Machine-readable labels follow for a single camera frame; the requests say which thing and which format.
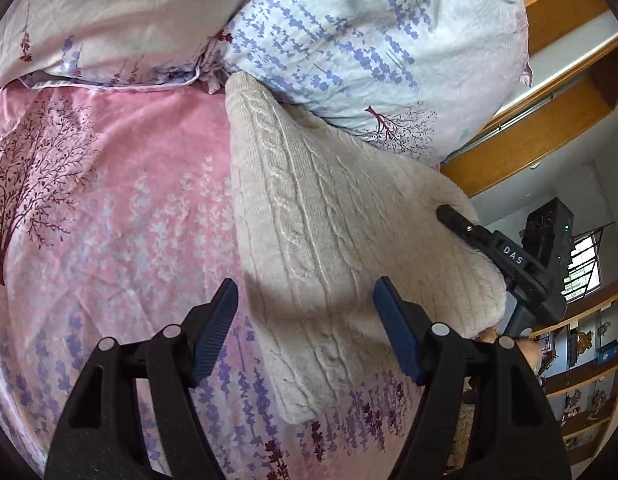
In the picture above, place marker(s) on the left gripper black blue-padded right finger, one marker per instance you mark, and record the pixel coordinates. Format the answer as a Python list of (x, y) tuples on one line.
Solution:
[(514, 434)]

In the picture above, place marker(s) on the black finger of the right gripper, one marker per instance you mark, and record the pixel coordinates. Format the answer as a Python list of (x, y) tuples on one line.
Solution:
[(472, 234)]

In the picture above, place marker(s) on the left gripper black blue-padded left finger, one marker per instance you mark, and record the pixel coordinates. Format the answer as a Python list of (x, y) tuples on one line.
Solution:
[(99, 435)]

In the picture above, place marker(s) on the beige cable-knit sweater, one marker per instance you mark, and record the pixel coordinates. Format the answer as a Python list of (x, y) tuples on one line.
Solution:
[(320, 217)]

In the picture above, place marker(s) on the person's right hand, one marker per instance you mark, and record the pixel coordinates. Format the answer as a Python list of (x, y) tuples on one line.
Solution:
[(530, 349)]

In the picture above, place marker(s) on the wooden shelf unit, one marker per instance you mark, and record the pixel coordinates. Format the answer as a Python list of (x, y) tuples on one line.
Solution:
[(579, 371)]

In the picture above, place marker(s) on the white blue floral pillow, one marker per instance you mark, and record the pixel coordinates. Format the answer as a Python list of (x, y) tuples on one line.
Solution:
[(415, 77)]

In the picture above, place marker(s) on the wooden headboard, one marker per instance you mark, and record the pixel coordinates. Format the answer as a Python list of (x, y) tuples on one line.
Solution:
[(574, 49)]

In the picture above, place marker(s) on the pink floral bed sheet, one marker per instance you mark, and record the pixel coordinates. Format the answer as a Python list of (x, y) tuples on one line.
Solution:
[(116, 219)]

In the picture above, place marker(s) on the pale pink floral pillow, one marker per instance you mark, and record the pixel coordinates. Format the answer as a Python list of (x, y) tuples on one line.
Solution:
[(108, 43)]

